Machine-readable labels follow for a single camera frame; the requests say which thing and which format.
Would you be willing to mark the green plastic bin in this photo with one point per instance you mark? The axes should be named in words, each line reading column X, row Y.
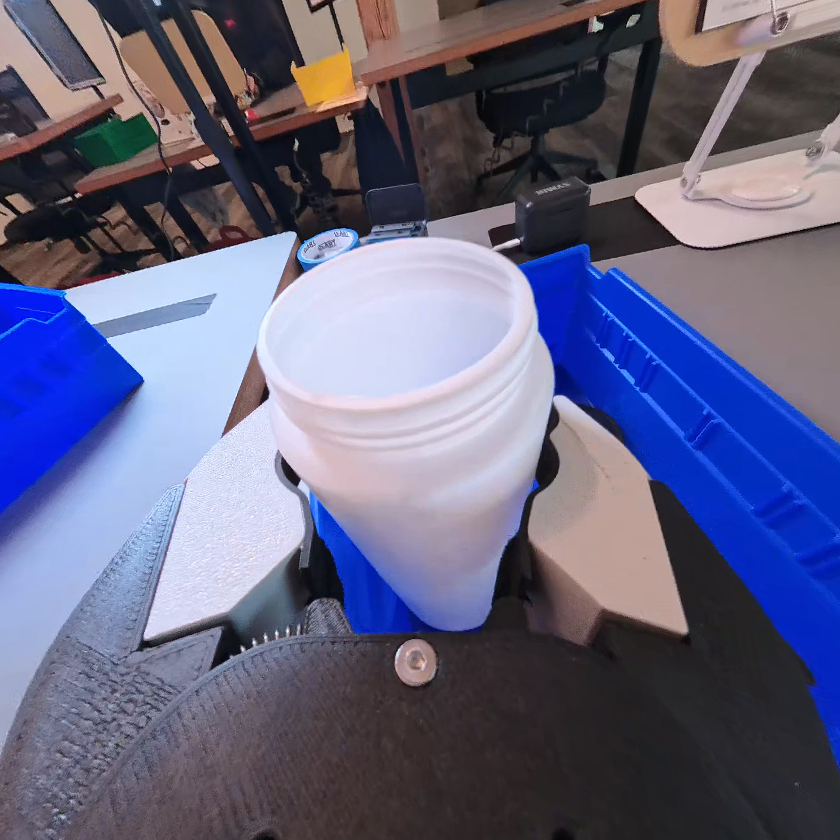
column 115, row 141

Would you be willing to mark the white plastic bottle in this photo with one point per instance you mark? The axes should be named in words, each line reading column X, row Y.
column 407, row 472

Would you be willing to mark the blue tape roll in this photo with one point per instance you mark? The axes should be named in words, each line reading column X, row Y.
column 308, row 253

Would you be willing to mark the cardboard box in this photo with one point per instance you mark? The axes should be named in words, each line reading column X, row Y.
column 151, row 65

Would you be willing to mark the grey charger case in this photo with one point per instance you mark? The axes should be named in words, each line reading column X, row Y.
column 394, row 203

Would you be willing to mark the printed instruction sheet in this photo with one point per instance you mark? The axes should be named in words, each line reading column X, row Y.
column 735, row 13

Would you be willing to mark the dark grey case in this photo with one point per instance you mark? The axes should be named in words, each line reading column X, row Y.
column 554, row 220

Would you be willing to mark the black tripod pole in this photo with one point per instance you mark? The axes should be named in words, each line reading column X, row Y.
column 251, row 197

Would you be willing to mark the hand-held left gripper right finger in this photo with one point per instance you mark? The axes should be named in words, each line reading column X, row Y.
column 590, row 525

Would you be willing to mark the blue plastic bin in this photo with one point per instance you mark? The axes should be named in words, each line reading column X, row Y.
column 52, row 394
column 689, row 394

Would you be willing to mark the yellow paper bin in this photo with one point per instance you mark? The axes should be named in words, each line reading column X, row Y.
column 325, row 79

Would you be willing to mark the black monitor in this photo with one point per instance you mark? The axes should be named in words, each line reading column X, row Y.
column 52, row 39

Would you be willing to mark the wooden office desk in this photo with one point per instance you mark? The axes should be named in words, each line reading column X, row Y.
column 65, row 124
column 289, row 115
column 459, row 39

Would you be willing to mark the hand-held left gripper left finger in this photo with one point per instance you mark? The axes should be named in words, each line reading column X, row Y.
column 223, row 538

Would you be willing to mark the white document stand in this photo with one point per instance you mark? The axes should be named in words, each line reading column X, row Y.
column 709, row 216

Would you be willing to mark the wooden instruction board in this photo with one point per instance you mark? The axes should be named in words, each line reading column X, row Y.
column 682, row 46

